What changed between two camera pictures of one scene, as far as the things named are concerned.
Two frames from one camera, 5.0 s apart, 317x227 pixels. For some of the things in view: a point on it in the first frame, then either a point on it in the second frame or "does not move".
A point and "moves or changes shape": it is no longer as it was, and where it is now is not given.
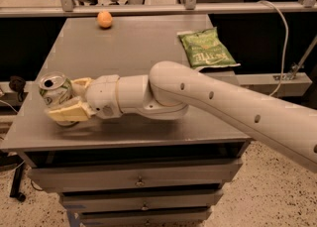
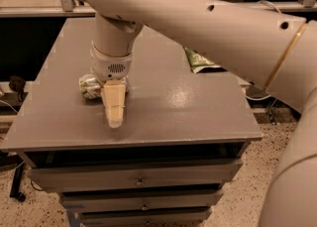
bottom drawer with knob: (187, 219) does not move
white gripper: (101, 96) -> (110, 66)
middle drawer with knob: (141, 200) does not move
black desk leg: (15, 190) does not move
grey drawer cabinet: (157, 169) does not move
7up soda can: (55, 87) moves or changes shape
